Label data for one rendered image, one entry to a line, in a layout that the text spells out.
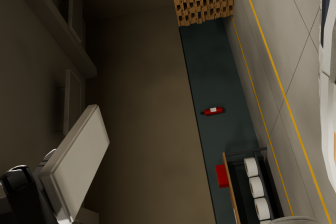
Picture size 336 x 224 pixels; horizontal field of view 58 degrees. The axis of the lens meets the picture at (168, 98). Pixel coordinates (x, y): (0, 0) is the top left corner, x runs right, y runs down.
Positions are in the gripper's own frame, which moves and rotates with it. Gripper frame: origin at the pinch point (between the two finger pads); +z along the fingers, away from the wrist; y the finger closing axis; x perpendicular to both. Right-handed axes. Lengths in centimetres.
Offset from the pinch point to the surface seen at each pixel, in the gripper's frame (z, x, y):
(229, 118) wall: 650, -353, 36
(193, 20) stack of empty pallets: 701, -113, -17
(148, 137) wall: 625, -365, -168
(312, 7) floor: 298, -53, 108
